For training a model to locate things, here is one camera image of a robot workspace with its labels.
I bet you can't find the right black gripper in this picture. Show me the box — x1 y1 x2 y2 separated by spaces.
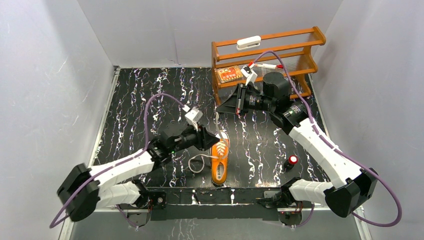
216 82 275 115

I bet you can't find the orange canvas sneaker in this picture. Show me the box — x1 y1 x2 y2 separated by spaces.
210 131 230 186

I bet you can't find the white shoelace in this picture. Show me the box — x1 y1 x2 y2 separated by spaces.
187 111 230 174

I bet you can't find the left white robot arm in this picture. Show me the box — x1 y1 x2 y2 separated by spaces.
56 125 219 222

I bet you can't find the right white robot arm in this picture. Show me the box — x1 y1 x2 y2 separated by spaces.
216 72 377 218

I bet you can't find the orange snack packet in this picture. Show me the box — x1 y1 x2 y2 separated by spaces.
217 65 243 83

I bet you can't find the orange wooden shelf rack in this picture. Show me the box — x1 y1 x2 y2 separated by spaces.
211 26 327 104

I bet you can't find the red white marker pen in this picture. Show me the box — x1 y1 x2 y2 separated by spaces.
254 63 284 70

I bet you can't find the white stapler on top shelf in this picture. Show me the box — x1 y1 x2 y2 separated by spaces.
236 35 262 51

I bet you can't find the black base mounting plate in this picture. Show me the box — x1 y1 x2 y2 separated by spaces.
117 186 314 229

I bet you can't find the red emergency stop button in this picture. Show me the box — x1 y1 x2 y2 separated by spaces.
283 155 299 171

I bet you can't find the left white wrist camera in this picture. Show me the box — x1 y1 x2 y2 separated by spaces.
182 104 203 132

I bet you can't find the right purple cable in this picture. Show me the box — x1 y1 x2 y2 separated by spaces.
253 50 403 228

